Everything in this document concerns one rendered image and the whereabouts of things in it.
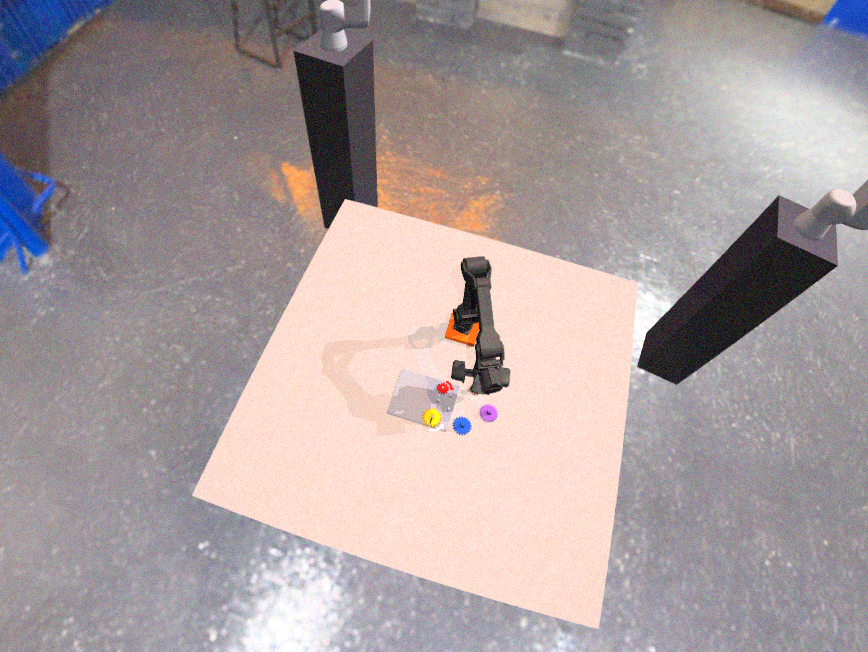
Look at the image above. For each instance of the purple gear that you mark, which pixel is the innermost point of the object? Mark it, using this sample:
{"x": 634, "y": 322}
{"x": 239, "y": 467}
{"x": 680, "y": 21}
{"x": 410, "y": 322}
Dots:
{"x": 489, "y": 413}

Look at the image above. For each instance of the blue gear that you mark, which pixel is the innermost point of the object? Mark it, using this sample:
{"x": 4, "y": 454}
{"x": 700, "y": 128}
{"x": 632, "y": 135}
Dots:
{"x": 462, "y": 425}

